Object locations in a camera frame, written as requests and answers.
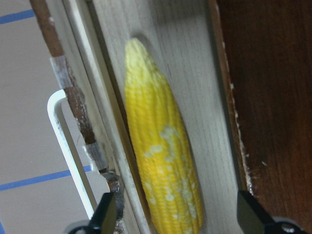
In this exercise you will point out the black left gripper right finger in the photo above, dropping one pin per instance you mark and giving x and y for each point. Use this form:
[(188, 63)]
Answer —
[(251, 216)]

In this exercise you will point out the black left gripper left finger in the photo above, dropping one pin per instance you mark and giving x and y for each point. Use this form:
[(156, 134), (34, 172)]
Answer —
[(104, 218)]

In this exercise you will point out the dark brown wooden cabinet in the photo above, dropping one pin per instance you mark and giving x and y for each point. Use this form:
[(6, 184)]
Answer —
[(265, 56)]

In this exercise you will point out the yellow corn cob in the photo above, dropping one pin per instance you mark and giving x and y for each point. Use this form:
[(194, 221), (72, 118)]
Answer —
[(161, 146)]

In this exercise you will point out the light wood drawer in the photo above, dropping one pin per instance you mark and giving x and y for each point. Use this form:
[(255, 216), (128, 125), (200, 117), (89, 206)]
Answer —
[(87, 40)]

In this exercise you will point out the white drawer handle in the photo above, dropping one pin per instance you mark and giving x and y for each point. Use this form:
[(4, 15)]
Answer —
[(69, 151)]

